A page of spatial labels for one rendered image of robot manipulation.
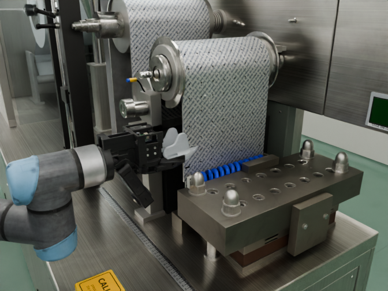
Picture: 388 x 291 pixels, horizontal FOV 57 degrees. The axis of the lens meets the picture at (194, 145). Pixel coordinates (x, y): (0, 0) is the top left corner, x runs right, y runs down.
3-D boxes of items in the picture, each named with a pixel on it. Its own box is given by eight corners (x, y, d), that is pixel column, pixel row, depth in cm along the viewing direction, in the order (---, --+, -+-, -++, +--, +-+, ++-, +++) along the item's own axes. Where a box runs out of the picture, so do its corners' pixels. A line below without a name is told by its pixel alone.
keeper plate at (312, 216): (286, 251, 73) (292, 205, 69) (318, 235, 79) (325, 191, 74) (296, 258, 71) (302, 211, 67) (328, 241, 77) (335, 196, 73)
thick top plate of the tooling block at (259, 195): (177, 215, 75) (176, 189, 73) (305, 170, 96) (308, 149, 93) (224, 256, 63) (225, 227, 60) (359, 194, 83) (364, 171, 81)
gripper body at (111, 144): (167, 131, 67) (105, 144, 61) (168, 172, 70) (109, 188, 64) (148, 120, 73) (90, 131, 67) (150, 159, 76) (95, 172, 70)
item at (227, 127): (182, 181, 79) (182, 99, 72) (261, 157, 91) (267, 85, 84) (183, 182, 78) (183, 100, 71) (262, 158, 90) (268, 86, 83)
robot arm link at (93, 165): (86, 196, 62) (73, 178, 68) (111, 189, 64) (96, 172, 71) (81, 156, 59) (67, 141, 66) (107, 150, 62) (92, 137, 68)
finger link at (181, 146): (205, 130, 73) (165, 138, 68) (204, 156, 75) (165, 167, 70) (197, 126, 75) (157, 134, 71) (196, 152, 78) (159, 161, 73)
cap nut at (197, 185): (185, 190, 73) (185, 170, 71) (200, 186, 74) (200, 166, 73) (194, 198, 70) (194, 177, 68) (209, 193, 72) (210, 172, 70)
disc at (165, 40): (150, 100, 83) (147, 33, 77) (152, 100, 83) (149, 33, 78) (183, 115, 71) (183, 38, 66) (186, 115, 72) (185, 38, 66)
